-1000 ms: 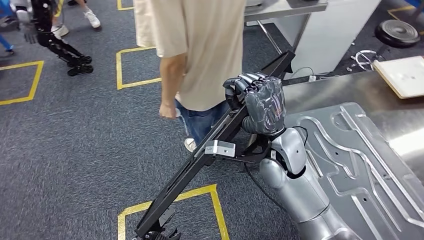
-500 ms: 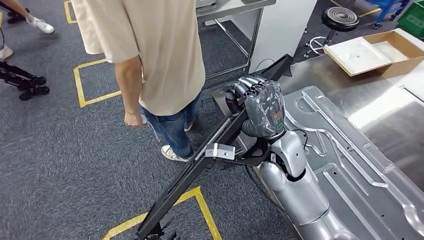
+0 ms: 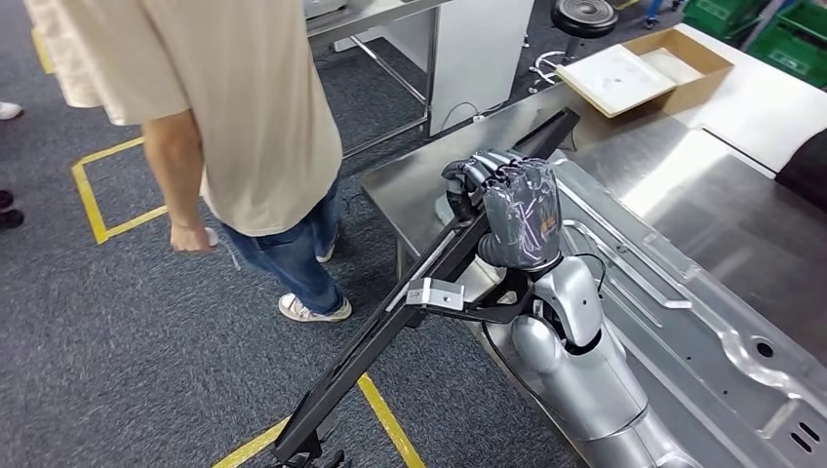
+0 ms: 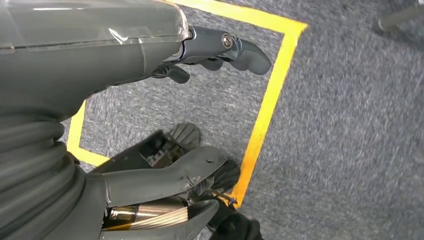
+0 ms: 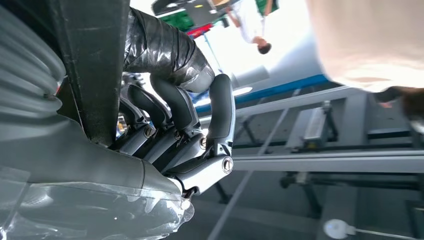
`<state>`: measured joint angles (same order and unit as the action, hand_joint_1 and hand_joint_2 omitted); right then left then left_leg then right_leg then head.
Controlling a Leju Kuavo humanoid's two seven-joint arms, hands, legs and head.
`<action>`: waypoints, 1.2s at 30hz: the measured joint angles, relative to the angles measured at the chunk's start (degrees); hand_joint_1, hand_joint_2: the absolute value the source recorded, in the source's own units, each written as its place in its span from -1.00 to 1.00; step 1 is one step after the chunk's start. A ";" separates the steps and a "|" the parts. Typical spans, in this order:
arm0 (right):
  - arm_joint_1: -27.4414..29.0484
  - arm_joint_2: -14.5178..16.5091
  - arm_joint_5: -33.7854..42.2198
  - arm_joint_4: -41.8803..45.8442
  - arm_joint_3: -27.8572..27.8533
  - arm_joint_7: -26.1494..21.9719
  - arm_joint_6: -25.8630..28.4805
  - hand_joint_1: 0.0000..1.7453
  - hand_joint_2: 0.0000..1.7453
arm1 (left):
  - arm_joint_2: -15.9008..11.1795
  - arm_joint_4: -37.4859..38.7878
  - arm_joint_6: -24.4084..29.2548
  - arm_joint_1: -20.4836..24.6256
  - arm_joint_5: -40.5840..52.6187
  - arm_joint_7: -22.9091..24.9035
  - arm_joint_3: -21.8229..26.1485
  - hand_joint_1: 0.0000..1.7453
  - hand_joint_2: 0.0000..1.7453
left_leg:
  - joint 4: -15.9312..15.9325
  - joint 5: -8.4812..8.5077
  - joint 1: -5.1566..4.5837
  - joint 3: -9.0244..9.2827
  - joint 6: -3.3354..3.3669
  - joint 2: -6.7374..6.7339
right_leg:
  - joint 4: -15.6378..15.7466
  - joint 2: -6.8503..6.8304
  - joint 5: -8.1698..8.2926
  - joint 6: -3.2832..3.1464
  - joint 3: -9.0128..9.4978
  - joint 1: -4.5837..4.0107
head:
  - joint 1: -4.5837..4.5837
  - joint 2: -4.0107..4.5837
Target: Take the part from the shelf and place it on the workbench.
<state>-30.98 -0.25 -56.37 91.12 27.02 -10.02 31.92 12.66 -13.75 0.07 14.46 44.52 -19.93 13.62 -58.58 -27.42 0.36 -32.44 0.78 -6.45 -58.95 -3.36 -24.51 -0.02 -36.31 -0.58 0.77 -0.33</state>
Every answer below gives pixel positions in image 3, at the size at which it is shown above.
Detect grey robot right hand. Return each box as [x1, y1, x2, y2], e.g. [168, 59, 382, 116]
[441, 149, 564, 273]

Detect person's hand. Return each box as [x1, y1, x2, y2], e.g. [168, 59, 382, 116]
[170, 221, 214, 254]

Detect black plastic car part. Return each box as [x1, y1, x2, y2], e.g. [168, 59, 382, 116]
[271, 106, 582, 468]

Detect white foam board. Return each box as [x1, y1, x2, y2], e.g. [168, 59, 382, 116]
[556, 43, 678, 119]

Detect white cabinet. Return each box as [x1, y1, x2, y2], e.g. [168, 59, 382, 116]
[335, 0, 537, 138]

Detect stamped sheet metal panel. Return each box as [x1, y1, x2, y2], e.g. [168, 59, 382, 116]
[549, 153, 827, 468]

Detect black round stool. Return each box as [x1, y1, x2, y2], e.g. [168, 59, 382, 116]
[528, 0, 621, 97]

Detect brown cardboard box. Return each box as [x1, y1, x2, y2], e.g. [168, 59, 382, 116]
[556, 26, 736, 120]

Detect black robot left foot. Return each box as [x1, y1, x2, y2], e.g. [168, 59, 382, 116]
[267, 446, 350, 468]

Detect steel side table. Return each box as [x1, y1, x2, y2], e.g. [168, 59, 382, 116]
[303, 0, 453, 163]

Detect grey metal plate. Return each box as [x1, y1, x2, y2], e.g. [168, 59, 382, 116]
[303, 0, 351, 20]

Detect green plastic crate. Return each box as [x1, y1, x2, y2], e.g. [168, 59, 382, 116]
[681, 0, 770, 41]
[742, 0, 827, 90]

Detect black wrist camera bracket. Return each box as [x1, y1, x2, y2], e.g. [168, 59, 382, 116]
[426, 267, 538, 327]

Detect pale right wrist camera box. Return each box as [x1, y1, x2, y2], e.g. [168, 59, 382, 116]
[405, 277, 466, 313]

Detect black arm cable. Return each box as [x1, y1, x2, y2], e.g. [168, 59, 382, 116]
[480, 250, 610, 405]

